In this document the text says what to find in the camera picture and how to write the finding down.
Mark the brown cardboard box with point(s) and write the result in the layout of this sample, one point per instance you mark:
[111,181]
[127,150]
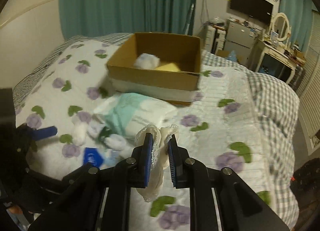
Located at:
[174,87]

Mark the oval vanity mirror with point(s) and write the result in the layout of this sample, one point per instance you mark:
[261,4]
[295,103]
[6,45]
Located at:
[280,27]

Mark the yellow sponge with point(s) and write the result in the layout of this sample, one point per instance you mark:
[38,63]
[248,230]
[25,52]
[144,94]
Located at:
[169,67]

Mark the small teal curtain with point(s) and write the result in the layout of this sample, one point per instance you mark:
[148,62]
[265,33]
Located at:
[299,13]

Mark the blue labelled white pack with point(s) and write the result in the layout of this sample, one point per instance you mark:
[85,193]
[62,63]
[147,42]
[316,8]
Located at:
[100,158]

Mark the small white sock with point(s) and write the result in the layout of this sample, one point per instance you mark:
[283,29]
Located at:
[79,133]

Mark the white floral quilt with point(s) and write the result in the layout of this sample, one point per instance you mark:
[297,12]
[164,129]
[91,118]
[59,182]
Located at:
[220,129]

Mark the white drawer cabinet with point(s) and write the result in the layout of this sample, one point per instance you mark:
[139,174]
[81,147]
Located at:
[214,38]

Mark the large teal curtain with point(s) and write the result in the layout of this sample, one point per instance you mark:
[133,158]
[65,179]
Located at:
[95,18]

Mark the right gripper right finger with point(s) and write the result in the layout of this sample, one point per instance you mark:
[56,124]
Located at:
[219,199]

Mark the white dressing table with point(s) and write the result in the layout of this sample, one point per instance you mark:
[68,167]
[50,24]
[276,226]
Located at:
[267,60]

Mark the black wall television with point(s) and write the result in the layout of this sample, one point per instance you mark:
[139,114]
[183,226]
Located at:
[260,10]

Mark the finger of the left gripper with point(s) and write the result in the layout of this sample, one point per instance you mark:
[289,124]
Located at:
[43,133]

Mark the grey mini fridge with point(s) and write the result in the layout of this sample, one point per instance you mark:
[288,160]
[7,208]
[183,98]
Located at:
[239,38]

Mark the floor cardboard box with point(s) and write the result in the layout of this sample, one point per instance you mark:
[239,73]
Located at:
[231,56]

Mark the teal white tissue pack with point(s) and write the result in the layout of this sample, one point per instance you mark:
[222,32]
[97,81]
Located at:
[126,114]

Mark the cream lace cloth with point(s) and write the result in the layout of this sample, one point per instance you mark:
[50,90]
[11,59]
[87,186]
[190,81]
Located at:
[159,157]

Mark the white louvered wardrobe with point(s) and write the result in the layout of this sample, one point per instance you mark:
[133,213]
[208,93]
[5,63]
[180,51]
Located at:
[308,90]

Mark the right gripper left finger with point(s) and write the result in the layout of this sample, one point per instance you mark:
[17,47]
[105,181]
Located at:
[99,199]

